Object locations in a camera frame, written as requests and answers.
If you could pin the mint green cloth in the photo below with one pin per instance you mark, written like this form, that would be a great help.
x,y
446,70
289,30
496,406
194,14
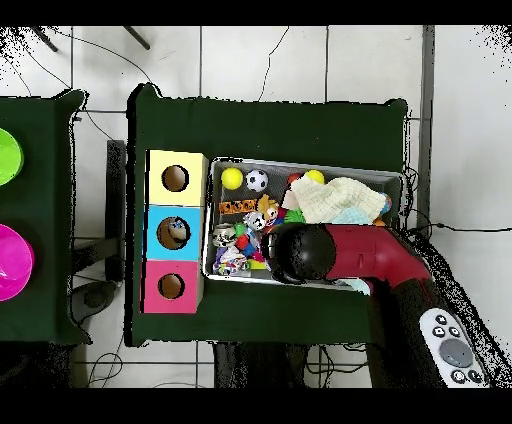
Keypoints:
x,y
352,216

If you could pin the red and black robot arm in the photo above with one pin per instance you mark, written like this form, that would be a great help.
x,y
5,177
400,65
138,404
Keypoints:
x,y
372,252

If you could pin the silver mesh bin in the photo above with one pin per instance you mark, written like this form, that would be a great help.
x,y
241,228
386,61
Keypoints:
x,y
280,168

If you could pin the wooden three-hole box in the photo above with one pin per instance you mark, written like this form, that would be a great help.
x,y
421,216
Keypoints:
x,y
176,198

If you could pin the yellow-haired toy figure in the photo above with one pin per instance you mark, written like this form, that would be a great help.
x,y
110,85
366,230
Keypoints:
x,y
268,206

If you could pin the orange toy brick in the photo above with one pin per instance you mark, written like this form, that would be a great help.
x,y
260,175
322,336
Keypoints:
x,y
238,206

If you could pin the small soccer ball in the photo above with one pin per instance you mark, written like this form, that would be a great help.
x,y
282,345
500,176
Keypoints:
x,y
256,180

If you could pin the green spiky ball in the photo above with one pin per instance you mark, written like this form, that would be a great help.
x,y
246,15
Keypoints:
x,y
294,216

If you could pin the small tin can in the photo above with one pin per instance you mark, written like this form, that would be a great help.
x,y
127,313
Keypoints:
x,y
224,235

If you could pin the yellow plastic ball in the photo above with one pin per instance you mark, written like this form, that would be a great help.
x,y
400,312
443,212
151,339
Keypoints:
x,y
232,178
315,176

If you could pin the red plastic ball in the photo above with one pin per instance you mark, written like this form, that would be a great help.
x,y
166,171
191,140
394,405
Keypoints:
x,y
294,178

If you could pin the colourful candy packet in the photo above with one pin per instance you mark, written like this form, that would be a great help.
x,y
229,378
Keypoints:
x,y
230,262

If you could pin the dark green tablecloth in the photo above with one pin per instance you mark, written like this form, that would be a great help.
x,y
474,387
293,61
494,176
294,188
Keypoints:
x,y
44,200
260,132

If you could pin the cream cloth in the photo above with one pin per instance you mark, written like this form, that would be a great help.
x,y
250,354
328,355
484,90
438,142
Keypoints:
x,y
336,196

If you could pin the black tripod leg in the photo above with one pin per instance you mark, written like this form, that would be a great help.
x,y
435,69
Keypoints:
x,y
44,38
136,38

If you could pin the magenta plate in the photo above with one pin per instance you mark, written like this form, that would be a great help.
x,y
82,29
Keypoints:
x,y
14,262

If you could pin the green plate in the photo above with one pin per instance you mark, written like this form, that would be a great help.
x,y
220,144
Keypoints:
x,y
10,158

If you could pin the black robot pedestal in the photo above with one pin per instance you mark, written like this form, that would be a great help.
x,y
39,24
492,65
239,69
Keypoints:
x,y
256,368

